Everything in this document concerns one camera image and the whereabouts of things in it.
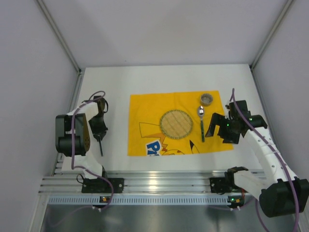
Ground aluminium frame corner post left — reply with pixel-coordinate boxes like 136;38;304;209
36;0;84;73

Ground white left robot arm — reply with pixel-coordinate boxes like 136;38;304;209
55;99;112;193

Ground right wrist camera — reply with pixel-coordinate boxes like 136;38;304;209
226;100;251;119

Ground aluminium frame corner post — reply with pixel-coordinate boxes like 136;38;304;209
251;0;295;67
36;0;84;73

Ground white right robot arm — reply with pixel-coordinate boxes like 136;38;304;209
206;113;309;218

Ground speckled ceramic cup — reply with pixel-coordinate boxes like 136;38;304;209
200;93;213;106

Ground green handled spoon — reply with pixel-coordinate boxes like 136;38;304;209
197;105;205;142

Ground yellow printed cloth placemat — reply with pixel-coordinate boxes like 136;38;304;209
127;90;233;157

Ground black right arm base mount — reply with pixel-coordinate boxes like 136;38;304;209
209;177;241;195

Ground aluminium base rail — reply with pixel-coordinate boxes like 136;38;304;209
38;169;302;194

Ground round woven yellow plate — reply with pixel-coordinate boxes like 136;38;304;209
159;109;193;140

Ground green handled fork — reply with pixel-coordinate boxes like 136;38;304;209
98;137;104;157

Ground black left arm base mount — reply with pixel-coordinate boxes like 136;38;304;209
82;178;124;193

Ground aluminium frame corner post right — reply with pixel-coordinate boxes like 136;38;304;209
251;0;295;67

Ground white slotted cable duct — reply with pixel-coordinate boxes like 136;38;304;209
48;195;243;205

